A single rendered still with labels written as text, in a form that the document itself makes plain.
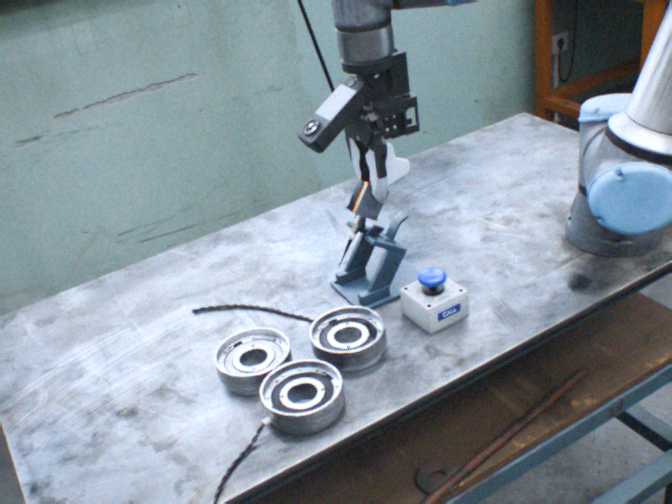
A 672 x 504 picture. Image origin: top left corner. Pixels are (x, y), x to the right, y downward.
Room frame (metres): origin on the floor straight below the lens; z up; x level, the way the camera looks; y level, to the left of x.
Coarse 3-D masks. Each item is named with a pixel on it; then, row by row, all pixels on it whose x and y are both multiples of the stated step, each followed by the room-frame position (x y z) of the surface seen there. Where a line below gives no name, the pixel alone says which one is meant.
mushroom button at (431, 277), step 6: (426, 270) 0.92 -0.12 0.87; (432, 270) 0.91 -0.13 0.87; (438, 270) 0.91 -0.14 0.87; (420, 276) 0.91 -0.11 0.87; (426, 276) 0.90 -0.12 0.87; (432, 276) 0.90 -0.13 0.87; (438, 276) 0.90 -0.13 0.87; (444, 276) 0.90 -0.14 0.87; (420, 282) 0.90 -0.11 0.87; (426, 282) 0.89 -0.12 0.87; (432, 282) 0.89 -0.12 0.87; (438, 282) 0.89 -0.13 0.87; (432, 288) 0.90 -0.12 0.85
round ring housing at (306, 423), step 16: (288, 368) 0.80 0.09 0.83; (304, 368) 0.80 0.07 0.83; (320, 368) 0.79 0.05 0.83; (272, 384) 0.78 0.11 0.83; (288, 384) 0.77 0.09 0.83; (304, 384) 0.77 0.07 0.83; (320, 384) 0.76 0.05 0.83; (336, 384) 0.76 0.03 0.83; (288, 400) 0.75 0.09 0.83; (320, 400) 0.73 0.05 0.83; (336, 400) 0.72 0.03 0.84; (272, 416) 0.72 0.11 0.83; (288, 416) 0.70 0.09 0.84; (304, 416) 0.70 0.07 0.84; (320, 416) 0.70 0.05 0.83; (336, 416) 0.73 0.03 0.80; (288, 432) 0.71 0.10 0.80; (304, 432) 0.70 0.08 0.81
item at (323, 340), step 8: (336, 320) 0.89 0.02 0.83; (344, 320) 0.89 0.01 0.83; (352, 320) 0.89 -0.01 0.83; (360, 320) 0.88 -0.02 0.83; (320, 328) 0.88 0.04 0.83; (328, 328) 0.88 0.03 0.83; (368, 328) 0.86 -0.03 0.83; (376, 328) 0.86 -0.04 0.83; (320, 336) 0.86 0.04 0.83; (376, 336) 0.84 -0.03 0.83; (320, 344) 0.84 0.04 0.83; (328, 344) 0.84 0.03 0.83; (360, 344) 0.83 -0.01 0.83
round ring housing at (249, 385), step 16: (240, 336) 0.88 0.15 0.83; (256, 336) 0.88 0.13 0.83; (272, 336) 0.88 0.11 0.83; (224, 352) 0.86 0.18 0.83; (240, 352) 0.85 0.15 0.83; (256, 352) 0.86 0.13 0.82; (272, 352) 0.84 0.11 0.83; (288, 352) 0.82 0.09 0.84; (224, 368) 0.82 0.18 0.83; (240, 368) 0.82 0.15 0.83; (256, 368) 0.81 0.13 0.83; (272, 368) 0.79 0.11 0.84; (224, 384) 0.81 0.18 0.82; (240, 384) 0.79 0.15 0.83; (256, 384) 0.79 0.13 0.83
